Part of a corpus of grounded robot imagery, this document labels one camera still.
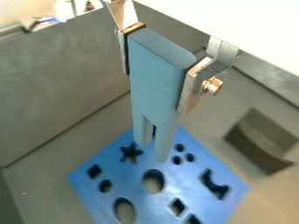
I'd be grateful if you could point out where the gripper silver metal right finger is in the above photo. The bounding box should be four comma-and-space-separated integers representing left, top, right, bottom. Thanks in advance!
177, 37, 239, 114

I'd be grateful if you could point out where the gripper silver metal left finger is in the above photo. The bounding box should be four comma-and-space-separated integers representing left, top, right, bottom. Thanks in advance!
107, 0, 146, 75

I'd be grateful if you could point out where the light blue square-circle peg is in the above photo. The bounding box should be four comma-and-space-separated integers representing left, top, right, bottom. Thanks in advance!
127, 28, 197, 163

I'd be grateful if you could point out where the dark grey block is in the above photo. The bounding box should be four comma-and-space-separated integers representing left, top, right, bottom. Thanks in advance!
225, 108, 299, 175

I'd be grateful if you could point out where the blue shape-sorting board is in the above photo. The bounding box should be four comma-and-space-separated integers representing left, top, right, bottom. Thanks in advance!
69, 128, 249, 224

